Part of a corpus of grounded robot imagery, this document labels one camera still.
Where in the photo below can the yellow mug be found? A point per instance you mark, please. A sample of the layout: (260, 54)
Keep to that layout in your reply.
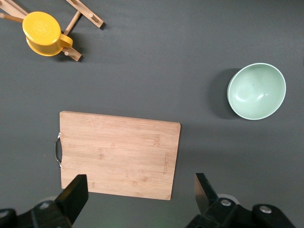
(41, 33)

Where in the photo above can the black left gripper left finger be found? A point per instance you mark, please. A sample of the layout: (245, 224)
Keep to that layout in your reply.
(76, 197)

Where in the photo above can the wooden peg drying rack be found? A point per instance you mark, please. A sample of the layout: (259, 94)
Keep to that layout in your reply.
(73, 22)

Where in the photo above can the dark grey table mat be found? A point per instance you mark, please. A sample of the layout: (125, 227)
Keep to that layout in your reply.
(142, 71)

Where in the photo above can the wooden cutting board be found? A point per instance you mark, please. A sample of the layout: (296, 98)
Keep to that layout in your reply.
(118, 154)

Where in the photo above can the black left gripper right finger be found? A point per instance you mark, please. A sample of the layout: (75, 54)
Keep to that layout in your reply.
(205, 194)

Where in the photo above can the light green bowl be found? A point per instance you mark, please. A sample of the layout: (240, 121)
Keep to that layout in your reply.
(256, 92)

